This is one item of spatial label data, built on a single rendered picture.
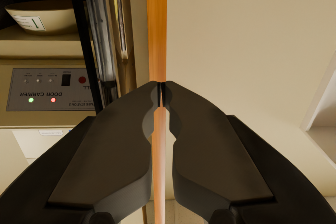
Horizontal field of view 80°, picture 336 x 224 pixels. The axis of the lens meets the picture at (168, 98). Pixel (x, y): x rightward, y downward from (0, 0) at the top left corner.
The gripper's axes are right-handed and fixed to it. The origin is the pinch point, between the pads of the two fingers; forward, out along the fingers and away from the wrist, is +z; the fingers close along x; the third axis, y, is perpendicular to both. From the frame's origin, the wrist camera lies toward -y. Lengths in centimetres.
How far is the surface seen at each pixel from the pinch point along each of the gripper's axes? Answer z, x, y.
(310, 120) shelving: 69, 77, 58
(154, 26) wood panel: 21.6, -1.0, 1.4
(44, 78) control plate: 25.9, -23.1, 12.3
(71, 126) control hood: 19.3, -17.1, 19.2
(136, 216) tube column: 31, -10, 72
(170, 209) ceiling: 67, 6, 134
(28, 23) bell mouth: 33.0, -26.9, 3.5
